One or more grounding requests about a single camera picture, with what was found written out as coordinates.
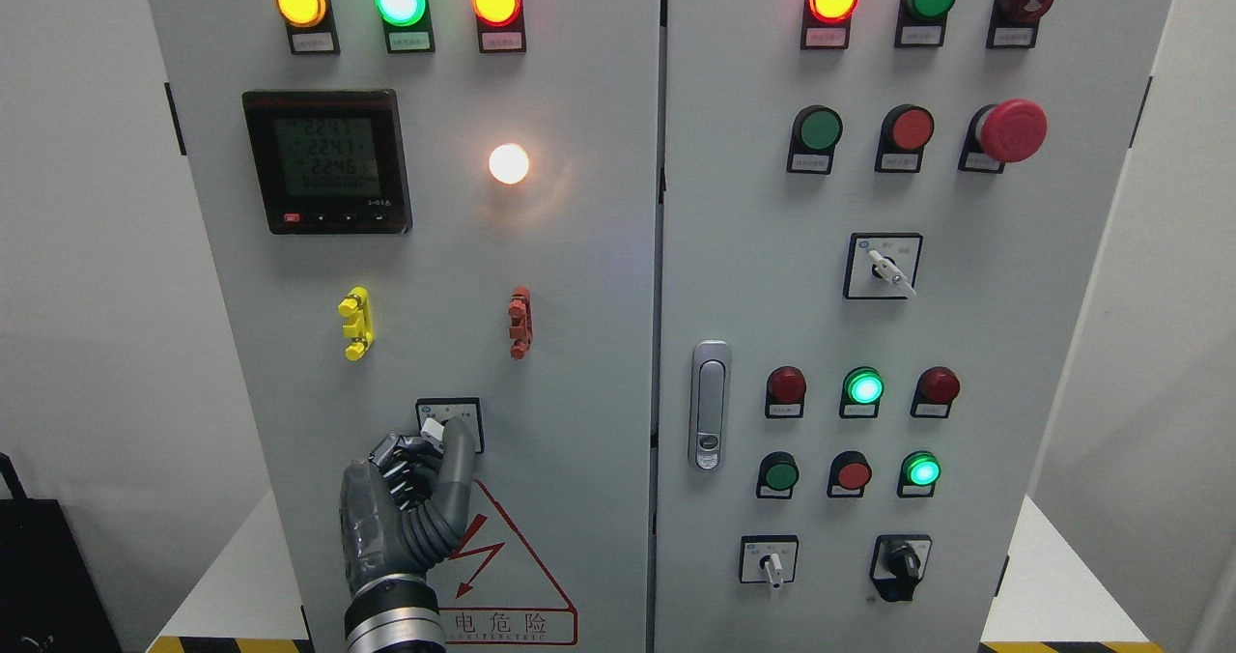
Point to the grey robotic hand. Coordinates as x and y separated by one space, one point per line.
406 508

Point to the white rotary switch door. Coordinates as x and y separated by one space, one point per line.
467 410

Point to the black silver robot forearm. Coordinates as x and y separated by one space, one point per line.
394 614

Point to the red electric hazard warning sticker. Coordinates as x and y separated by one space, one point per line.
496 590

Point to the grey left cabinet door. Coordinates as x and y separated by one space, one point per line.
567 427

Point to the grey cabinet door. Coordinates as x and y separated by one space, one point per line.
567 427
756 257

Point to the black digital power meter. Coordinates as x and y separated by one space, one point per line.
329 162

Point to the clear small light bulb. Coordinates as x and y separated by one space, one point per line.
509 163

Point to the dark red lamp left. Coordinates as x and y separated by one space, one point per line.
786 393

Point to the dark red lamp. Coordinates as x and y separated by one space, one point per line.
786 393
935 392

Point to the red push button lower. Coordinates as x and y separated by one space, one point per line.
849 474

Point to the red push button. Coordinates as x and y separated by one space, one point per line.
849 474
905 131

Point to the lit green lamp middle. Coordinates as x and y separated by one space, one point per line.
861 393

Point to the green indicator lamp top left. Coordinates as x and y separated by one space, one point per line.
407 25

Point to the green indicator lamp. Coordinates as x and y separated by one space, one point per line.
407 25
922 23

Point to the yellow indicator lamp top left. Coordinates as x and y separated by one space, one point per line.
310 26

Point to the red-orange indicator lamp left door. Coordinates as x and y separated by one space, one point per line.
500 25

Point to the lit green push button lower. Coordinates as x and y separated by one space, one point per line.
918 476

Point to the dark red lamp right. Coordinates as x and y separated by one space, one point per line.
935 392

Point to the green push button upper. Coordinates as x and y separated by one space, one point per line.
814 135

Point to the grey right cabinet door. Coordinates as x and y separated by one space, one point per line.
756 257

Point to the red push button upper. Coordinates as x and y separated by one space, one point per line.
905 131

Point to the lit red indicator right door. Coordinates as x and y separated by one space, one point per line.
826 24

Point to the red emergency stop mushroom button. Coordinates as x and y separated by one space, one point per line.
998 134

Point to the green indicator lamp top right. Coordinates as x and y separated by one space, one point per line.
922 23

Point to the dark red buzzer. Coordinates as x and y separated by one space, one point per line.
1014 23

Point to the silver cabinet door handle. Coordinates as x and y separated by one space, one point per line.
709 388

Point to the white rotary switch lower right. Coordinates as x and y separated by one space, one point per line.
768 560

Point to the white rotary switch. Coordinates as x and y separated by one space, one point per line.
768 560
882 266

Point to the black selector knob switch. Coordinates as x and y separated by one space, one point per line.
898 564

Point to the white rotary switch upper right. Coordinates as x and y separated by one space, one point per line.
882 266

